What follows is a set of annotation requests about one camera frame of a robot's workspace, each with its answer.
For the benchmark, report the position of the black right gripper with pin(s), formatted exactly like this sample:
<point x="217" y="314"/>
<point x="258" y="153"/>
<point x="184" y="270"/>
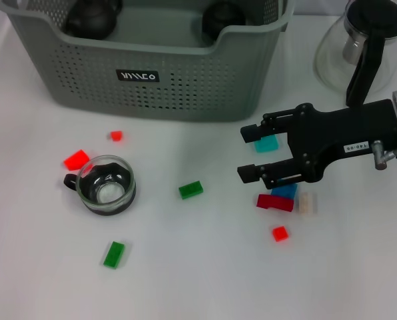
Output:
<point x="335" y="133"/>

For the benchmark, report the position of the glass teacup black base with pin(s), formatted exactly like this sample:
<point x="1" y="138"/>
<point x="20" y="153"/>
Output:
<point x="223" y="20"/>
<point x="105" y="193"/>
<point x="92" y="20"/>

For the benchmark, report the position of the grey perforated storage bin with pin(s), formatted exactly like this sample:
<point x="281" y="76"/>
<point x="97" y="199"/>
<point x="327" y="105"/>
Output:
<point x="85" y="83"/>

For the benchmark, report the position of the teal square brick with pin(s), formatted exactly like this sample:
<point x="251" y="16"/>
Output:
<point x="268" y="145"/>

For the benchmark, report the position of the blue square brick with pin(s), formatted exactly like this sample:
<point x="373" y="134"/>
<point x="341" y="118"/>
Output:
<point x="285" y="192"/>

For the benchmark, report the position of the dark red long brick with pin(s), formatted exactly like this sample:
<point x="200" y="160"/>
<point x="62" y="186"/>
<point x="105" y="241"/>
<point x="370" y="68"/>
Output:
<point x="275" y="202"/>

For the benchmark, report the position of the green rectangular brick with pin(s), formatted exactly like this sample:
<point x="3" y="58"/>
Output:
<point x="114" y="255"/>
<point x="191" y="190"/>

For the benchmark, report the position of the red square flat brick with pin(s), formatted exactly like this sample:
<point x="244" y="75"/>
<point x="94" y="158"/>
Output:
<point x="280" y="234"/>

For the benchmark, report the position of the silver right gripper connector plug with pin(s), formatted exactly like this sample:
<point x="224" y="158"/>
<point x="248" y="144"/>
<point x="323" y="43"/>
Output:
<point x="380" y="156"/>

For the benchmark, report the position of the small red cube brick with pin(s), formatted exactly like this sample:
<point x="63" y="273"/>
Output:
<point x="116" y="136"/>

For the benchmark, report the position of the orange-red flat brick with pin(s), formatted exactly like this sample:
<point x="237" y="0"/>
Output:
<point x="75" y="159"/>

